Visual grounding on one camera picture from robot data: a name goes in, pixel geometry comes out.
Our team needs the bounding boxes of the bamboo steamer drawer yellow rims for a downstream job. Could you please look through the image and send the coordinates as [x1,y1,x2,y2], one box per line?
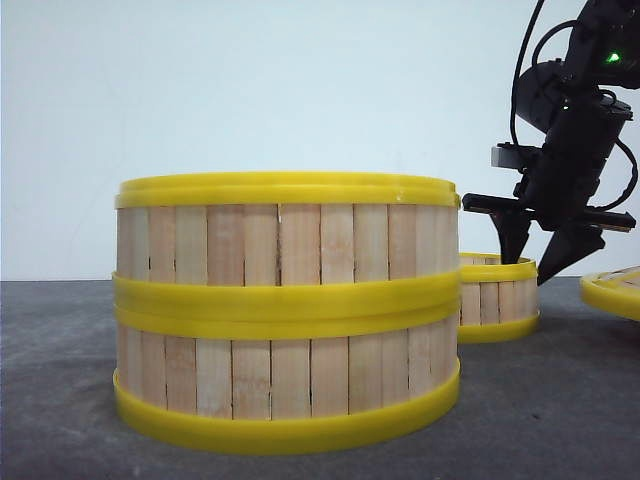
[113,172,459,337]

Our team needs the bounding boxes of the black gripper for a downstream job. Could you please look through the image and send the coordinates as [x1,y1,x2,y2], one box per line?
[463,87,635,285]

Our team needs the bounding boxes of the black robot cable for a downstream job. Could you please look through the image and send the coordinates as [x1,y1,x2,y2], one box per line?
[508,0,547,149]

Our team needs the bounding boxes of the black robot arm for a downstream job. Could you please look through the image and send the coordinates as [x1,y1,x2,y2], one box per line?
[462,1,639,284]

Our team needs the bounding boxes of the woven bamboo steamer lid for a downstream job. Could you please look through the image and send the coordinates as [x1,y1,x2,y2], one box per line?
[579,266,640,321]

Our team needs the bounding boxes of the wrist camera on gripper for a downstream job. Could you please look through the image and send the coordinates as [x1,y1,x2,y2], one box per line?
[490,142,539,171]

